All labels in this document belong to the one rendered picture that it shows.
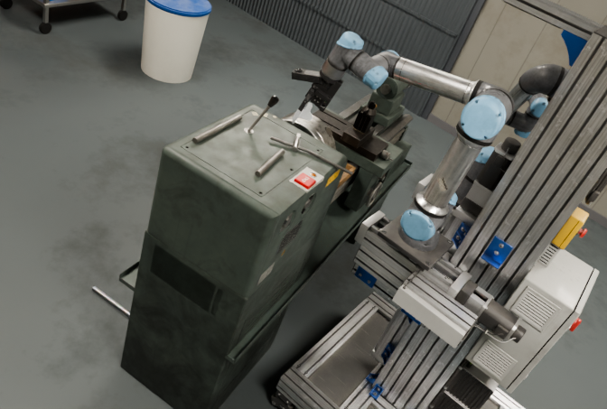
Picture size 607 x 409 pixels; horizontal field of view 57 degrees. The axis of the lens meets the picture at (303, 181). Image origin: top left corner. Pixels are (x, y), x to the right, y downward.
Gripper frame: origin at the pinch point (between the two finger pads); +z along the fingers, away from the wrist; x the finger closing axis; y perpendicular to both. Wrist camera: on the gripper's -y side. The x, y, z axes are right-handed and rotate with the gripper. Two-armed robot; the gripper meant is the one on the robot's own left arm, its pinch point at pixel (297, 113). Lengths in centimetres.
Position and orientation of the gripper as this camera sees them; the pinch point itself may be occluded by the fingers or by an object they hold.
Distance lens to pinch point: 197.2
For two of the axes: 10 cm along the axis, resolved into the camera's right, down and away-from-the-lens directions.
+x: 2.9, -5.3, 8.0
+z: -4.7, 6.5, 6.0
